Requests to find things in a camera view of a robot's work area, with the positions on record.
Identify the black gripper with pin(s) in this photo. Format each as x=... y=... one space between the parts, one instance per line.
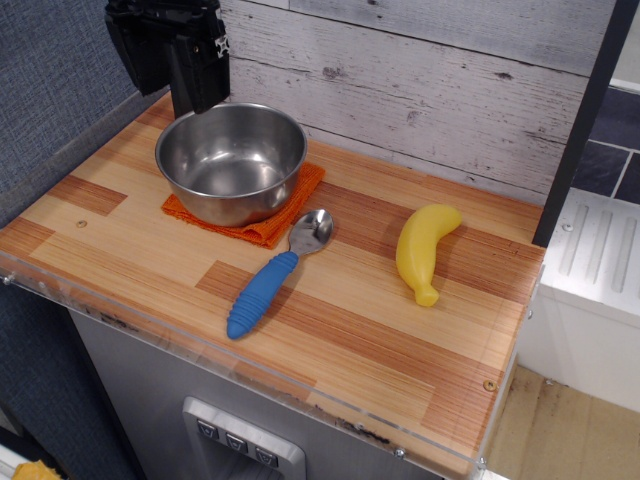
x=198 y=49

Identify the blue handled metal spoon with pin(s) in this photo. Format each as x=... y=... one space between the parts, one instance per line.
x=310 y=234

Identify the steel bowl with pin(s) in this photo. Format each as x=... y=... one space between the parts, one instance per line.
x=236 y=164

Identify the orange cloth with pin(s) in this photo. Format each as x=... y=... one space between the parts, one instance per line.
x=266 y=233

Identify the yellow toy banana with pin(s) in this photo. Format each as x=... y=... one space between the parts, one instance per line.
x=416 y=248

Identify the silver toy fridge cabinet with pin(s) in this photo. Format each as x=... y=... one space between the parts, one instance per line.
x=147 y=380

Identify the silver dispenser button panel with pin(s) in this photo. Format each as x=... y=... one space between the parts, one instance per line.
x=228 y=447

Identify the yellow object bottom left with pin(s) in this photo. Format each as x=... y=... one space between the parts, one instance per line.
x=34 y=471

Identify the white toy sink counter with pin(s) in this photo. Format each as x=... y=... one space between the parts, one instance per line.
x=583 y=323

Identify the black right vertical post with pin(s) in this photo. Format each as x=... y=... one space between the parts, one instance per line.
x=606 y=61

